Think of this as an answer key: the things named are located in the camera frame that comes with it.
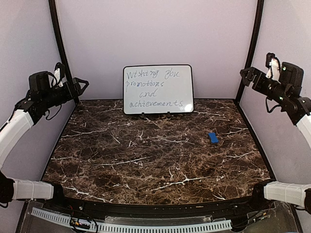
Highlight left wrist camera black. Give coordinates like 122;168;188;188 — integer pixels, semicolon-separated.
29;71;50;92

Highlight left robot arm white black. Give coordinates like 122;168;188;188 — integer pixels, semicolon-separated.
0;73;89;212

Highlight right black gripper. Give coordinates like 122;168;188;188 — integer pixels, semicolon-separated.
241;67;289;104

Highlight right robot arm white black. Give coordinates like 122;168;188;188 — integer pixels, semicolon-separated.
240;62;311;213

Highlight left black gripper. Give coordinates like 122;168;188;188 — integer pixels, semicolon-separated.
41;77;88;108

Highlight white whiteboard with black frame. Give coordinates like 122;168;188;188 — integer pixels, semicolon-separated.
123;65;194;115

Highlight right black frame post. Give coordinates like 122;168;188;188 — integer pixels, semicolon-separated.
235;0;264;105

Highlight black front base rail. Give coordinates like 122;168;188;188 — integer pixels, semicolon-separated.
26;188;290;223

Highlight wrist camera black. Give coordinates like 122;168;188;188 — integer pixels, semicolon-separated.
29;71;50;92
279;62;304;86

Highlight blue whiteboard eraser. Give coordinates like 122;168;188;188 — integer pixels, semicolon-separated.
208;133;219;144

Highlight black frame post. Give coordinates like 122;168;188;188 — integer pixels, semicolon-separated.
48;0;80;104
235;0;264;105

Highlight left black frame post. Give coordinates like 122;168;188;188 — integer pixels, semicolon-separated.
48;0;80;104

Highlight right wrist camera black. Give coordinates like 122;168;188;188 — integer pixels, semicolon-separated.
279;62;304;86

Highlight white slotted cable duct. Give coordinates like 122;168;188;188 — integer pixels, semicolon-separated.
31;207;232;233

